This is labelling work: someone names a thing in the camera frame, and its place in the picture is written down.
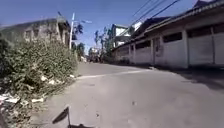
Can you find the white utility pole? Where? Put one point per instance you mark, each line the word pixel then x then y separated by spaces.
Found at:
pixel 71 31

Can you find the grey concrete road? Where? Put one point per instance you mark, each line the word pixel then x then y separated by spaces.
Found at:
pixel 133 96

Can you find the grey unfinished concrete building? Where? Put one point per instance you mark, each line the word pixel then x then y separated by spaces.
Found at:
pixel 36 30

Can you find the building with grey roof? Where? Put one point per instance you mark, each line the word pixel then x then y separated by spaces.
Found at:
pixel 186 16

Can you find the white perimeter wall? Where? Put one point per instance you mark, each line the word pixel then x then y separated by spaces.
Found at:
pixel 173 50

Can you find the litter and rubble strip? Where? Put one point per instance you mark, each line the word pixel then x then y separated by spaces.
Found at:
pixel 20 100

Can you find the overgrown green bushes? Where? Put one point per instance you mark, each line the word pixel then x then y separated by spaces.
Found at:
pixel 33 63

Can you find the row of trees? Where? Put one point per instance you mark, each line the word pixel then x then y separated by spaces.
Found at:
pixel 100 45

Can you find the white two-storey building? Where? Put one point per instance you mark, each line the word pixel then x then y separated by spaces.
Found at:
pixel 120 35

